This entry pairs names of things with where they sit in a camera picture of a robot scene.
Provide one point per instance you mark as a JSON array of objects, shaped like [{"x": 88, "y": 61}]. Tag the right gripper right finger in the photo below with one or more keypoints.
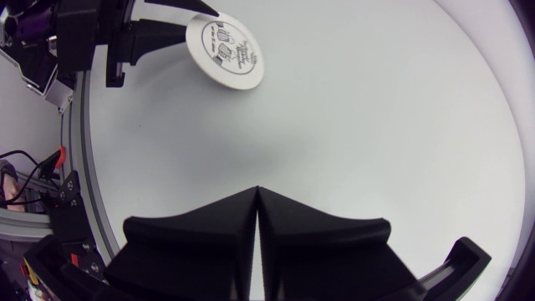
[{"x": 322, "y": 255}]

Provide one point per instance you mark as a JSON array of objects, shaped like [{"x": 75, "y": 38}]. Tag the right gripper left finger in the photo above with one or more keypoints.
[{"x": 200, "y": 251}]

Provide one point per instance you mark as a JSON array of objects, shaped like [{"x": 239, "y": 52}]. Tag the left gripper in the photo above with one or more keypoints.
[{"x": 79, "y": 33}]

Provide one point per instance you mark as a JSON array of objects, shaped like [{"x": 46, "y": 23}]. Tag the round white coaster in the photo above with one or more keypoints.
[{"x": 227, "y": 52}]

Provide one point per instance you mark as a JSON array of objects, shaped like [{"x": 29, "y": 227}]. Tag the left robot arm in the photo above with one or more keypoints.
[{"x": 37, "y": 71}]

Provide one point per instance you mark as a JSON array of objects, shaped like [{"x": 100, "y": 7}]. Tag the person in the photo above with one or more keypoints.
[{"x": 10, "y": 194}]

